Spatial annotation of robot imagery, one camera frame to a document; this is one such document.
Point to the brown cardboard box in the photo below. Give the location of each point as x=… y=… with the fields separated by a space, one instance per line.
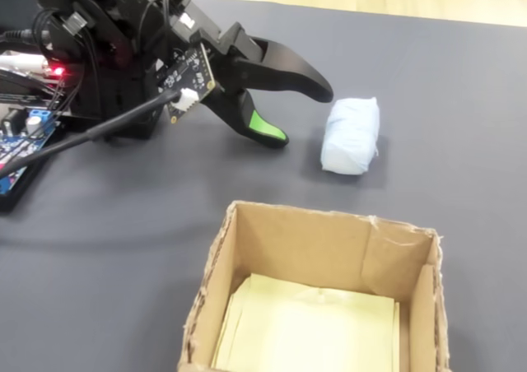
x=296 y=240

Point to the blue controller circuit board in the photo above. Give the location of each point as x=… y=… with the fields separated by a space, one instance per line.
x=20 y=141

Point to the grey table mat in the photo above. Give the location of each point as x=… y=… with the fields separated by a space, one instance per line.
x=123 y=265

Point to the light blue yarn-wrapped block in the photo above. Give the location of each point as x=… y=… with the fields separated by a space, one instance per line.
x=350 y=137

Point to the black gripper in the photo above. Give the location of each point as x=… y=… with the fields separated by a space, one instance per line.
x=218 y=45

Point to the black camera circuit board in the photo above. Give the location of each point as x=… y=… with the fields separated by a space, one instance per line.
x=189 y=80

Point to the pale yellow paper sheets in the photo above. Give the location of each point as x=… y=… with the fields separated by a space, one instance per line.
x=313 y=331

